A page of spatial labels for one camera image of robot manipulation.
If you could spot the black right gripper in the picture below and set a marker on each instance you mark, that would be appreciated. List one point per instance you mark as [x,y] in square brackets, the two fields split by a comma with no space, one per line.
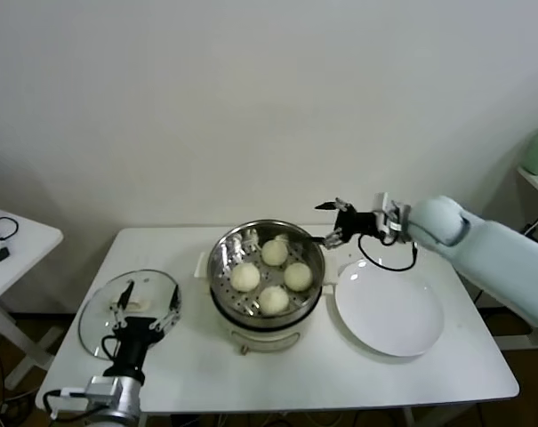
[357,224]

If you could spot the small black device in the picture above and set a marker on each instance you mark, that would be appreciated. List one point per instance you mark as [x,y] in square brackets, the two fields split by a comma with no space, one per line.
[1,256]

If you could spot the glass pot lid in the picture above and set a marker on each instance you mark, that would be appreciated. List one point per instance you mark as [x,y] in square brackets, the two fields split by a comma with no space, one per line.
[95,311]

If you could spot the white electric cooking pot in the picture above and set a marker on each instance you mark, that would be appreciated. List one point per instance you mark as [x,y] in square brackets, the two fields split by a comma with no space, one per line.
[268,338]

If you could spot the pale right robot arm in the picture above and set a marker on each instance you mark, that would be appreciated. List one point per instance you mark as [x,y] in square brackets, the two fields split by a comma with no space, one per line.
[495,253]

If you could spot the white side table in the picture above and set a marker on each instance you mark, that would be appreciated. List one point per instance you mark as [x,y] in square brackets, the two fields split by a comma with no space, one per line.
[28,249]

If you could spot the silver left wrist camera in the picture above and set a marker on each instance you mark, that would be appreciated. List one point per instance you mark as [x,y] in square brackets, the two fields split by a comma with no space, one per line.
[104,390]

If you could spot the white round plate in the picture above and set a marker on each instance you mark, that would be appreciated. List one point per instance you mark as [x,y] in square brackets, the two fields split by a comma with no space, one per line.
[388,311]

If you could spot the stainless perforated steamer basket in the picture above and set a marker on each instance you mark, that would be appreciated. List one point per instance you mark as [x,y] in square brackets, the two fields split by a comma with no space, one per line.
[224,267]

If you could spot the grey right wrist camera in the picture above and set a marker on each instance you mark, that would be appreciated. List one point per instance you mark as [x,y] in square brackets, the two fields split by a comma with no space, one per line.
[391,218]

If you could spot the white steamed baozi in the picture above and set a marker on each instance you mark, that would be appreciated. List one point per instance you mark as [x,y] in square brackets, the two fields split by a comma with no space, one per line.
[298,276]
[274,300]
[275,253]
[245,278]

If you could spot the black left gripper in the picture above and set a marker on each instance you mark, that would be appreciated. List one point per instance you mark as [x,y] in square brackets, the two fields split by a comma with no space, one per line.
[137,338]

